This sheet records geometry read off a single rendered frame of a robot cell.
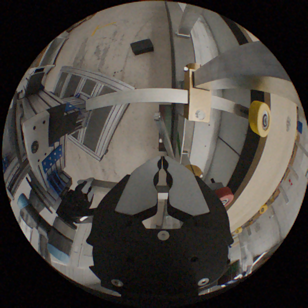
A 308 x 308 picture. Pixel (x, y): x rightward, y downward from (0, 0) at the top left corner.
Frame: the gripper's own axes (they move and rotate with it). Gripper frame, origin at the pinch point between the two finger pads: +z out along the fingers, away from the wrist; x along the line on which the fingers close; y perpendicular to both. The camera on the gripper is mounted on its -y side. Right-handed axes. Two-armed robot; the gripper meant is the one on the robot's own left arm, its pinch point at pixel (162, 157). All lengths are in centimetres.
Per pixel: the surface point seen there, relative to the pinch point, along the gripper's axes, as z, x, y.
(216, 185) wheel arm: 8.9, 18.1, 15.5
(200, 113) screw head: 8.8, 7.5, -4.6
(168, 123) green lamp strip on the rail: 23.2, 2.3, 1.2
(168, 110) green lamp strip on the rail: 23.2, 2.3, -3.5
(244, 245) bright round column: -62, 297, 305
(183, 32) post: 19.4, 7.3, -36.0
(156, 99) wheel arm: 11.0, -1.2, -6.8
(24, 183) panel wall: -23, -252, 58
